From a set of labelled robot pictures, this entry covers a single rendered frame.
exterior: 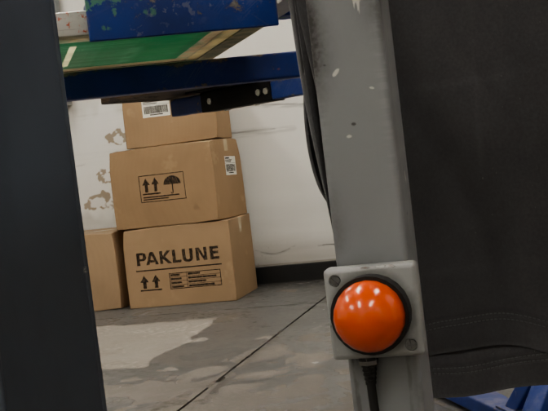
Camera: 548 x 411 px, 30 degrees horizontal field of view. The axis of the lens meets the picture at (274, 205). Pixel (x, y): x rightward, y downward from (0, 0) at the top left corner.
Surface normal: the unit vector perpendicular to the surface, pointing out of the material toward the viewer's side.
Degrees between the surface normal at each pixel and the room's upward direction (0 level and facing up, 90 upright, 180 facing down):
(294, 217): 90
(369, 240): 90
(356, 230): 90
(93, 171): 90
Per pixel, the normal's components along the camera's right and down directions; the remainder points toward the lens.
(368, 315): -0.11, -0.11
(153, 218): -0.33, 0.11
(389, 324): 0.54, 0.15
